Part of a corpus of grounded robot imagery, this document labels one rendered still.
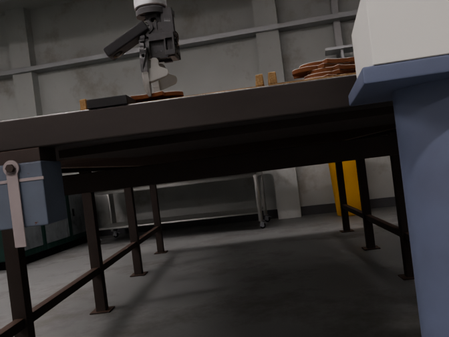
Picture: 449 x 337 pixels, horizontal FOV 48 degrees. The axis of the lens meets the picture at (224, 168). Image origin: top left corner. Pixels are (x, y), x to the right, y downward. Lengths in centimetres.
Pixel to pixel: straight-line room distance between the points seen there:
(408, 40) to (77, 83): 722
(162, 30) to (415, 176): 71
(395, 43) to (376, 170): 628
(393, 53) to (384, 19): 4
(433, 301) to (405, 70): 30
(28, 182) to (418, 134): 68
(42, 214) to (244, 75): 611
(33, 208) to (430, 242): 68
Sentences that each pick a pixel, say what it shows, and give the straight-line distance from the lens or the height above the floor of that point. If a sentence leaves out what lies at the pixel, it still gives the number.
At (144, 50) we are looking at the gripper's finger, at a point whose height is 105.
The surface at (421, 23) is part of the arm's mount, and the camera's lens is 62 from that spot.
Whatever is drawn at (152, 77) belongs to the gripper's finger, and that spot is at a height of 99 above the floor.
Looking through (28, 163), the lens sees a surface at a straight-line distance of 101.
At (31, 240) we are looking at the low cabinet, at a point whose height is 24.
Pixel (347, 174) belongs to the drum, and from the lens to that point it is 625.
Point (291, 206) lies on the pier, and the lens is 672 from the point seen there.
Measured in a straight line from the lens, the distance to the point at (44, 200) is 100.
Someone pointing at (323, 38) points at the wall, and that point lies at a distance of 701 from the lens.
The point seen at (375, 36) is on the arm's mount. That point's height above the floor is 90.
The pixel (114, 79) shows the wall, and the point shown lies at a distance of 749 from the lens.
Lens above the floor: 78
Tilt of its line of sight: level
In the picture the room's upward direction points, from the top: 7 degrees counter-clockwise
